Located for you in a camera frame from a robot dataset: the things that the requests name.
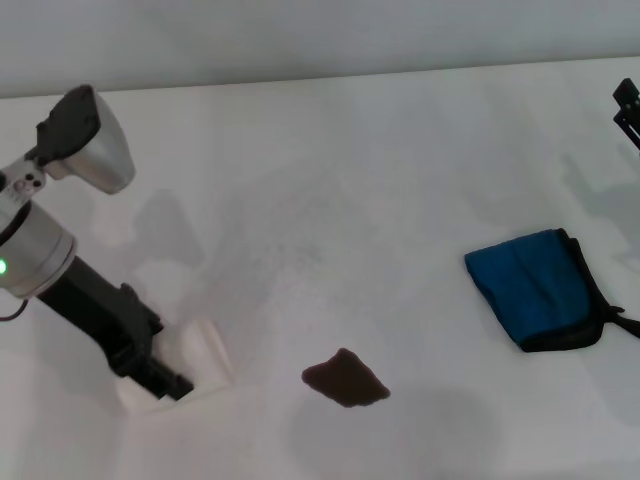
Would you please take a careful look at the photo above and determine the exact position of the dark liquid stain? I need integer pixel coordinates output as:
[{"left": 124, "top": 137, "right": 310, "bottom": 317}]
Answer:
[{"left": 301, "top": 347, "right": 393, "bottom": 410}]

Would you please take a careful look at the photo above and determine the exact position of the left wrist camera black silver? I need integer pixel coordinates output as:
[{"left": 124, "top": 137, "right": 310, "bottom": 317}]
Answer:
[{"left": 33, "top": 84, "right": 137, "bottom": 196}]

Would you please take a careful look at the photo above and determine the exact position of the blue rag with black edge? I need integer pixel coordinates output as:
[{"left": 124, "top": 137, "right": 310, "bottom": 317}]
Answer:
[{"left": 463, "top": 227, "right": 640, "bottom": 354}]

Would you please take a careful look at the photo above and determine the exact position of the white paper cup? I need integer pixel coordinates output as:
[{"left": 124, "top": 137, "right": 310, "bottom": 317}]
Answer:
[{"left": 116, "top": 318, "right": 237, "bottom": 415}]

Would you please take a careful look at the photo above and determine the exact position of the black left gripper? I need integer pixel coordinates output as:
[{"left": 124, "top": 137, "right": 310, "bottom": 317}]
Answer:
[{"left": 37, "top": 253, "right": 196, "bottom": 401}]

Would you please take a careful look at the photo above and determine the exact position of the thin dark left arm cable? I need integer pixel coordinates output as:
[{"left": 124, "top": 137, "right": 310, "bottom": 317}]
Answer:
[{"left": 0, "top": 298, "right": 27, "bottom": 324}]

